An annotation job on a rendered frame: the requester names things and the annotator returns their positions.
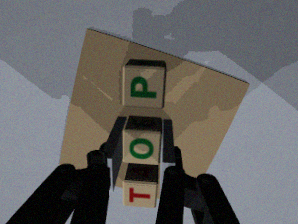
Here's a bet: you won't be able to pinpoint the tan flat mat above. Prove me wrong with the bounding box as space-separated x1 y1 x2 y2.
59 28 250 178

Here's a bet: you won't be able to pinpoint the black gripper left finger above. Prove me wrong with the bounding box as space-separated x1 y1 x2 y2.
6 116 127 224

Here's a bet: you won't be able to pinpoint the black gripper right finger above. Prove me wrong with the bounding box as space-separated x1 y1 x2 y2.
155 119 240 224

